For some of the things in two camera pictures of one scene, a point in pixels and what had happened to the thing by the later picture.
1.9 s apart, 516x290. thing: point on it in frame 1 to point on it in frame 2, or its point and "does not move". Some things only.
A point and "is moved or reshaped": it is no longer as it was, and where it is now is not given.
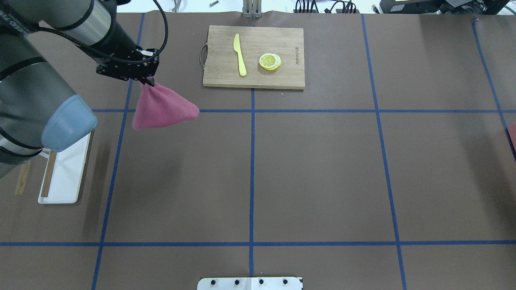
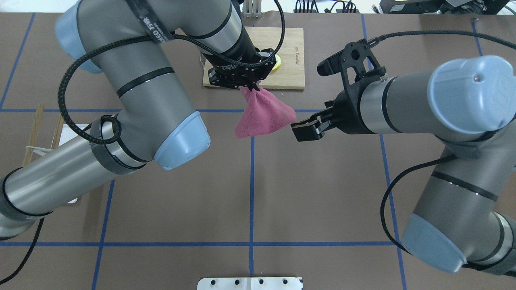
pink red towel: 159,105 is moved or reshaped
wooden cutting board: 221,66 does not move
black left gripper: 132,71 to 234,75
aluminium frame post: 252,9 does not move
